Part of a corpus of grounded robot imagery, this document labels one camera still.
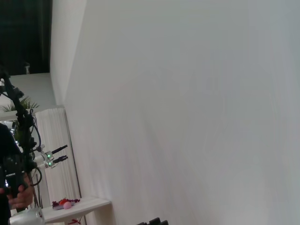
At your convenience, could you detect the black handheld controller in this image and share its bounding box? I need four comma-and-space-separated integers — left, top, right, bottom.
2, 154, 31, 199

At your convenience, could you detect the person's bare hand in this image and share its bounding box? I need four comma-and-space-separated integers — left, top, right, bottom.
7, 184, 34, 210

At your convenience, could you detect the white side table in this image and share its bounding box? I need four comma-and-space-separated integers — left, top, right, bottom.
10, 196, 112, 224

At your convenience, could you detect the white pleated curtain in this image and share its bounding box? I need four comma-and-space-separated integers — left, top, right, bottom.
34, 106, 82, 208

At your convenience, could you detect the shiny silver round vessel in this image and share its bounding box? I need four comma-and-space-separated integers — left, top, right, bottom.
8, 208, 45, 225

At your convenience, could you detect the person in dark clothes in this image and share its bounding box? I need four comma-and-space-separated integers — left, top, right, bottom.
0, 122, 24, 225

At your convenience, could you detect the green potted plant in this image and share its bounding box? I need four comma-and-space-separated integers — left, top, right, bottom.
0, 95, 40, 146

